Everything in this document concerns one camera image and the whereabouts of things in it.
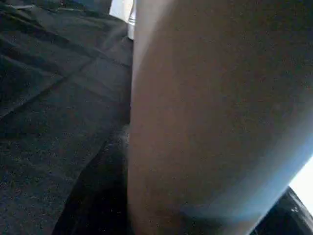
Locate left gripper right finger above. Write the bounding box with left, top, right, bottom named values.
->
left=250, top=186, right=313, bottom=235

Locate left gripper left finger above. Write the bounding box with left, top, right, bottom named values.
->
left=52, top=126, right=133, bottom=235

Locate white plastic table leg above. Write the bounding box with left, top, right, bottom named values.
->
left=127, top=0, right=313, bottom=235

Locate black work mat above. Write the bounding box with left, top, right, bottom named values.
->
left=0, top=0, right=134, bottom=235

